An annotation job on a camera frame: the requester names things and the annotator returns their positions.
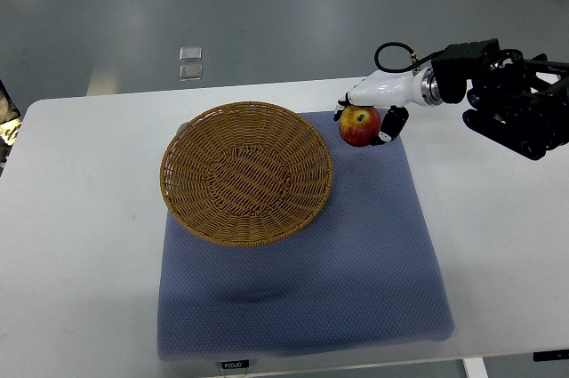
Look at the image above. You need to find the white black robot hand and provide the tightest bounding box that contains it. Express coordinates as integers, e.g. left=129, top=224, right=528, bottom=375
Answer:
left=334, top=68, right=443, bottom=146

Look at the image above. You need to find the lower floor plate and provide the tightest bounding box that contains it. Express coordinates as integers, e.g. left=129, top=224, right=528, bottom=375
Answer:
left=179, top=63, right=203, bottom=81

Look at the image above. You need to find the brown wicker basket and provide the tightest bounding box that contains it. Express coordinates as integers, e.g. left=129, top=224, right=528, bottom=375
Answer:
left=159, top=101, right=333, bottom=248

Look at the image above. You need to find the dark object at left edge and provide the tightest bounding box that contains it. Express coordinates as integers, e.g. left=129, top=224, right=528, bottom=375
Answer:
left=0, top=82, right=22, bottom=169

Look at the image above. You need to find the black table label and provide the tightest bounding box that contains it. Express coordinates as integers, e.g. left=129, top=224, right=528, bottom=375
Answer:
left=221, top=359, right=250, bottom=370

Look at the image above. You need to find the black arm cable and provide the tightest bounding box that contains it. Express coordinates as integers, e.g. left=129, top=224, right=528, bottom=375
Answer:
left=373, top=42, right=441, bottom=75

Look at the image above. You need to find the black label right edge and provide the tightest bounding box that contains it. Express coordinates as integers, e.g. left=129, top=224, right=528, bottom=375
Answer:
left=533, top=350, right=569, bottom=362

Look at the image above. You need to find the red yellow apple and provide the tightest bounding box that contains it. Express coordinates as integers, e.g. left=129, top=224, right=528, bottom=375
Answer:
left=339, top=105, right=381, bottom=148

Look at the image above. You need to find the white table leg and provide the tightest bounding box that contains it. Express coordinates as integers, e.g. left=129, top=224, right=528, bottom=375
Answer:
left=462, top=358, right=489, bottom=378

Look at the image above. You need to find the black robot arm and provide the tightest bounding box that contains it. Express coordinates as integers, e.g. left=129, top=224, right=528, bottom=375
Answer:
left=431, top=39, right=568, bottom=160

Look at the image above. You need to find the blue textured mat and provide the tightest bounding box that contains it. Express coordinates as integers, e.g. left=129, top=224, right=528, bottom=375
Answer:
left=157, top=111, right=454, bottom=361

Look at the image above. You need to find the upper floor plate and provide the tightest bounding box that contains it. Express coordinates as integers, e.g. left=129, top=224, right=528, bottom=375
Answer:
left=179, top=46, right=202, bottom=62

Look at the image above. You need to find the floor plate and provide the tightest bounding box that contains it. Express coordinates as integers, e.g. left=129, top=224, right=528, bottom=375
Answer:
left=179, top=63, right=203, bottom=81
left=179, top=46, right=202, bottom=62

